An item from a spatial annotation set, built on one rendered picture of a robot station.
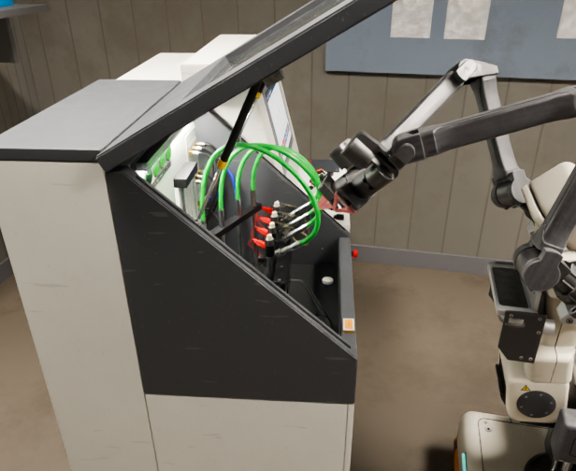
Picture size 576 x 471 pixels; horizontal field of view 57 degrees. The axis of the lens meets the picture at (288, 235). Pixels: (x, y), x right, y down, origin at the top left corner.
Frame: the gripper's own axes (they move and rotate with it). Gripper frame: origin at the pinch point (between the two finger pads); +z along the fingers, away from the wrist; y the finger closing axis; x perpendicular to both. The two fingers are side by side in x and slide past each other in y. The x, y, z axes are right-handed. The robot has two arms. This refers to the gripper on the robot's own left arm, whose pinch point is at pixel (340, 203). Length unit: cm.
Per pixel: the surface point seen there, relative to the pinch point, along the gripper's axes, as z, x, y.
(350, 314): 25.7, 26.8, 2.8
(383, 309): 149, 74, -100
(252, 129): 42, -36, -28
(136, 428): 66, 11, 58
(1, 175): 21, -56, 51
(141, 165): 11.1, -37.8, 28.9
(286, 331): 18.3, 15.1, 25.5
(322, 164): 88, -13, -84
